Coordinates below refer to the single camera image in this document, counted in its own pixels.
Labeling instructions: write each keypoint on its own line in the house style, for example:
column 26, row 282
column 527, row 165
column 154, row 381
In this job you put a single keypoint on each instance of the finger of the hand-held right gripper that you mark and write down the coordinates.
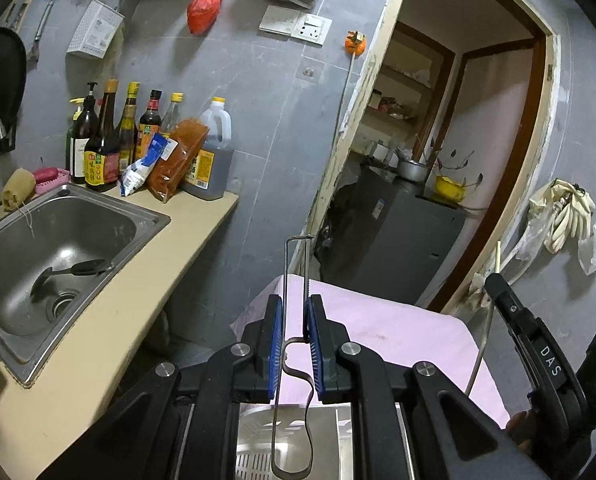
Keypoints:
column 500, row 287

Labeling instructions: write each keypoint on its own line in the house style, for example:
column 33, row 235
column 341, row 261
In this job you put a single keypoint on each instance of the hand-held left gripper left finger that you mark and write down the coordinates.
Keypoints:
column 276, row 350

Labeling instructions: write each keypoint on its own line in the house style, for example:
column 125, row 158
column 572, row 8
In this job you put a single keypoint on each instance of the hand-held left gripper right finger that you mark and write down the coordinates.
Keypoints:
column 312, row 350

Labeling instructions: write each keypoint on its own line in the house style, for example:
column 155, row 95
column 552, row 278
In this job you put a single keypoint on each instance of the wooden chopstick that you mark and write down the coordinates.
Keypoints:
column 480, row 355

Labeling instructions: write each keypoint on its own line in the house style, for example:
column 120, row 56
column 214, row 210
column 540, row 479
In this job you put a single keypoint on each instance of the perforated utensil holder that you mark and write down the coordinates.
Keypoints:
column 338, row 440

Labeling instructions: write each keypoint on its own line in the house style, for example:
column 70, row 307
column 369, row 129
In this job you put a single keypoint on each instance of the person's right hand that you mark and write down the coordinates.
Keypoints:
column 520, row 425

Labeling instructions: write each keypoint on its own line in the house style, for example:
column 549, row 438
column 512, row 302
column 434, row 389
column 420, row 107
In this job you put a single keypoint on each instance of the white knotted cloth strip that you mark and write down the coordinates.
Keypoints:
column 477, row 285

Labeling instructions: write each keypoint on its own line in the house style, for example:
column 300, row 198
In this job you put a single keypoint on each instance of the clear plastic bag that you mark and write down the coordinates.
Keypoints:
column 532, row 235
column 595, row 245

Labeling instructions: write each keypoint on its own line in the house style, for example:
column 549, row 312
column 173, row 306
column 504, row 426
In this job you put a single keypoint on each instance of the pink cloth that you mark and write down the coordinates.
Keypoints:
column 402, row 330

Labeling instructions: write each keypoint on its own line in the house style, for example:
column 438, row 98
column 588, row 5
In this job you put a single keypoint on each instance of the cream rubber gloves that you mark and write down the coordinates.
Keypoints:
column 572, row 210

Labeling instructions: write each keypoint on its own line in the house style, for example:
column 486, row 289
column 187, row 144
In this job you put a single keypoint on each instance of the yellow bowl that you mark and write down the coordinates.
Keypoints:
column 450, row 189

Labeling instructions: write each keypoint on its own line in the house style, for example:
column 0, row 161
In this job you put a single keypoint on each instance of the grey cabinet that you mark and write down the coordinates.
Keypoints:
column 392, row 240

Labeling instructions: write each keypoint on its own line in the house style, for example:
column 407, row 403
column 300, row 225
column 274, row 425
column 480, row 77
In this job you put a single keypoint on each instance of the black bag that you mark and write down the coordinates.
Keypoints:
column 338, row 210

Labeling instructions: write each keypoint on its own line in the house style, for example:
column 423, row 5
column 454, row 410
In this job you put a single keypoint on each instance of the metal pot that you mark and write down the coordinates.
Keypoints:
column 410, row 170

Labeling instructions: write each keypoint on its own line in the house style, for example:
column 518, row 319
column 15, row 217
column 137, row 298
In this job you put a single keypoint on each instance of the large dark liquid jug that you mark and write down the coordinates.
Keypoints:
column 215, row 160

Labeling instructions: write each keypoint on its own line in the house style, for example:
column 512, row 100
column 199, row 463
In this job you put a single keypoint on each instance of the orange spice packet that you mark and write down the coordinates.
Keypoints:
column 178, row 160

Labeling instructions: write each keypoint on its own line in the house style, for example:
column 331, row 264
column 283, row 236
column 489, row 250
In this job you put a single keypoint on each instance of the wooden shelf unit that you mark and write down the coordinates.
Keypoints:
column 402, row 85

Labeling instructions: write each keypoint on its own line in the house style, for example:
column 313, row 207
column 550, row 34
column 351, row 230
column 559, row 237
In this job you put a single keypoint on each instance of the blue white bag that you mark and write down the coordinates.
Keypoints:
column 143, row 165

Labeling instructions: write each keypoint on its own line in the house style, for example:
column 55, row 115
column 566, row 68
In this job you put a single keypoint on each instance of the stainless steel sink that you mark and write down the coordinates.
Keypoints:
column 78, row 225

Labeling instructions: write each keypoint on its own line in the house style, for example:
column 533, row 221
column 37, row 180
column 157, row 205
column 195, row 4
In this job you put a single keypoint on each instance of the clear bottle yellow cap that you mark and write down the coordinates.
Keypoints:
column 173, row 117

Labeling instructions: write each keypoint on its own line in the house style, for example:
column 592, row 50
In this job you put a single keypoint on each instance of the dark bottle black cap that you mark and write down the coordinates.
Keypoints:
column 149, row 125

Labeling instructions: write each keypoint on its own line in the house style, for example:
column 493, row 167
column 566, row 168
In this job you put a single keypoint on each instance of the dark bottle yellow cap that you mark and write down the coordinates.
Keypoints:
column 128, row 130

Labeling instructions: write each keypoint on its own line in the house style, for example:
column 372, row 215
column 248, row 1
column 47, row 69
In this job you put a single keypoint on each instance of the pink soap dish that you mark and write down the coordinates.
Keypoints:
column 58, row 185

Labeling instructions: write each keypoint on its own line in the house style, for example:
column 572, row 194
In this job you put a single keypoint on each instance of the pink soap bar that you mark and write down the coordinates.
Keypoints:
column 45, row 174

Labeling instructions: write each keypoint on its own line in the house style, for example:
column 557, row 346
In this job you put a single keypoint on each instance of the green bottle yellow pump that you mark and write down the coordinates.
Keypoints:
column 75, row 130

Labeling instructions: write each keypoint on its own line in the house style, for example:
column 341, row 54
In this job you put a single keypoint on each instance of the loofah sponge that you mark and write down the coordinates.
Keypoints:
column 18, row 187

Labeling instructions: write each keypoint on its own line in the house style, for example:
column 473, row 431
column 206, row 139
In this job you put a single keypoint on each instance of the red plastic bag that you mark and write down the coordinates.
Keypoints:
column 203, row 10

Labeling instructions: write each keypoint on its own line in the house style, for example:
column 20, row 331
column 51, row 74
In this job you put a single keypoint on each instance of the black frying pan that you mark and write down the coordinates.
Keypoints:
column 3, row 75

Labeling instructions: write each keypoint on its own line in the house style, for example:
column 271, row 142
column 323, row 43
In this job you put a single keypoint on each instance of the wooden door frame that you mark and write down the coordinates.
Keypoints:
column 537, row 110

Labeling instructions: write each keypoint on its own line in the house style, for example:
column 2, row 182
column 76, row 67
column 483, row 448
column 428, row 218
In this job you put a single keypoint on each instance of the small metal wall fitting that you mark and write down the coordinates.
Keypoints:
column 308, row 71

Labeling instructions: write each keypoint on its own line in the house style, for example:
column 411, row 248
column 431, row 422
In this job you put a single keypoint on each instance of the white wall socket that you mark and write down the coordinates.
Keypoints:
column 312, row 30

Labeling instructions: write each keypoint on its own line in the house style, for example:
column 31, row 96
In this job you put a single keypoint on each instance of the white wall switch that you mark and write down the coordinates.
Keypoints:
column 280, row 22

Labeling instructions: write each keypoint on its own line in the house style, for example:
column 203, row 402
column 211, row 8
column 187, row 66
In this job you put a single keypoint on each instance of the white wall basket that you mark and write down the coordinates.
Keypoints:
column 95, row 27

